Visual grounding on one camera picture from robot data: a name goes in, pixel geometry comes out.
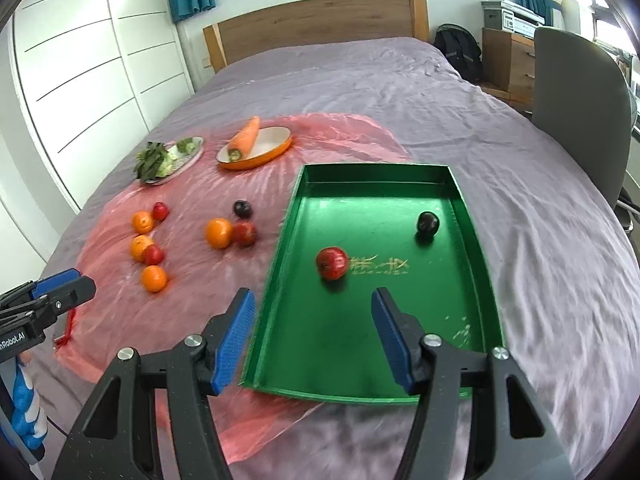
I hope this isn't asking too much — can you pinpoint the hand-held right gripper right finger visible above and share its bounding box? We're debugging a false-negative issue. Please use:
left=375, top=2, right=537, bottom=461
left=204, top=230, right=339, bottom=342
left=370, top=287, right=576, bottom=480

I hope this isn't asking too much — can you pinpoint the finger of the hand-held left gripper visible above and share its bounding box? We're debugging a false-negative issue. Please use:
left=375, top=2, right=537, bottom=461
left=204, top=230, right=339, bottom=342
left=0, top=269, right=83, bottom=311
left=20, top=275, right=97, bottom=328

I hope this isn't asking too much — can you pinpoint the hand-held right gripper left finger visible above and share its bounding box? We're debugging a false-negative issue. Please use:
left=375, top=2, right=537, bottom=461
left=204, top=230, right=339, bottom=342
left=52, top=287, right=257, bottom=480

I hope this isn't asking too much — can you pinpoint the green tray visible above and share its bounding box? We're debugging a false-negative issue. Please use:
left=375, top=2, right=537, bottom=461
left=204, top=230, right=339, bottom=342
left=239, top=162, right=507, bottom=406

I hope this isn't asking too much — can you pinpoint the large red apple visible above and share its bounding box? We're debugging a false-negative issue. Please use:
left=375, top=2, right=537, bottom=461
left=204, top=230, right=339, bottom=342
left=315, top=246, right=350, bottom=281

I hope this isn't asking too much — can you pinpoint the pink plastic sheet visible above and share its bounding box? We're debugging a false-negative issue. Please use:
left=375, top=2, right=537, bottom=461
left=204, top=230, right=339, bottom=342
left=52, top=112, right=416, bottom=466

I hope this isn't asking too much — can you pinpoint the leafy green vegetable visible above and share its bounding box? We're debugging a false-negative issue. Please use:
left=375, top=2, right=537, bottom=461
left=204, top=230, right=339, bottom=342
left=135, top=137, right=196, bottom=183

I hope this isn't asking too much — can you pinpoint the purple bedspread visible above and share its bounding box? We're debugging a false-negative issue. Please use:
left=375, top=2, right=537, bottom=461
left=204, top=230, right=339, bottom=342
left=30, top=35, right=640, bottom=480

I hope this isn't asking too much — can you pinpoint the patterned round plate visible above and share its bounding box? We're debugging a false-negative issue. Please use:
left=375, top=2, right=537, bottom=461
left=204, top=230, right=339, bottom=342
left=137, top=135, right=206, bottom=187

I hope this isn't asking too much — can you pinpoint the orange oval dish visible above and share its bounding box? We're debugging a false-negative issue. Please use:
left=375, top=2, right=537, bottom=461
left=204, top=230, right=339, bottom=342
left=216, top=126, right=294, bottom=171

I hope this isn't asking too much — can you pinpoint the carrot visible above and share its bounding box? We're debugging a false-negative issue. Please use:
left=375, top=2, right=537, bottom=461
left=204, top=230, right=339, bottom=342
left=227, top=116, right=261, bottom=162

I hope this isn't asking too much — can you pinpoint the white wardrobe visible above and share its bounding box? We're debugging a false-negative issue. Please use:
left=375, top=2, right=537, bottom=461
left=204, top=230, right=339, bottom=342
left=0, top=0, right=196, bottom=261

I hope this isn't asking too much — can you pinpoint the black backpack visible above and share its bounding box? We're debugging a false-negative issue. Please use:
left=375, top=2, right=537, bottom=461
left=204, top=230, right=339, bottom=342
left=432, top=23, right=484, bottom=83

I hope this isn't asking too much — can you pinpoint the wooden dresser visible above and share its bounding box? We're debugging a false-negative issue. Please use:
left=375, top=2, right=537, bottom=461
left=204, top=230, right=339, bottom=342
left=481, top=27, right=538, bottom=111

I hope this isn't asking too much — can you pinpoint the grey chair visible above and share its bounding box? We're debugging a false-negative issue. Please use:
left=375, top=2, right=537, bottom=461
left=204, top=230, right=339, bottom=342
left=530, top=26, right=640, bottom=233

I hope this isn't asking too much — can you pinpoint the wooden headboard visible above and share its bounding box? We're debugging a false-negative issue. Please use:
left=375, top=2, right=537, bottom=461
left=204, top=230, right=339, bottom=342
left=202, top=0, right=430, bottom=73

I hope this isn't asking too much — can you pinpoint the grey printer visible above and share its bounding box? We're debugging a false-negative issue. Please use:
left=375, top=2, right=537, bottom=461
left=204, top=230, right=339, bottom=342
left=481, top=1, right=519, bottom=34

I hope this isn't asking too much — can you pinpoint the white printer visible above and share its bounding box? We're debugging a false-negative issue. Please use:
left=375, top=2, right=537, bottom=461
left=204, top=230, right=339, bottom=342
left=515, top=7, right=546, bottom=37

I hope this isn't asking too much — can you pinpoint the window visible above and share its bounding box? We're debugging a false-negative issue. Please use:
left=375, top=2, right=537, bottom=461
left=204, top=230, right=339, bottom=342
left=590, top=0, right=640, bottom=61

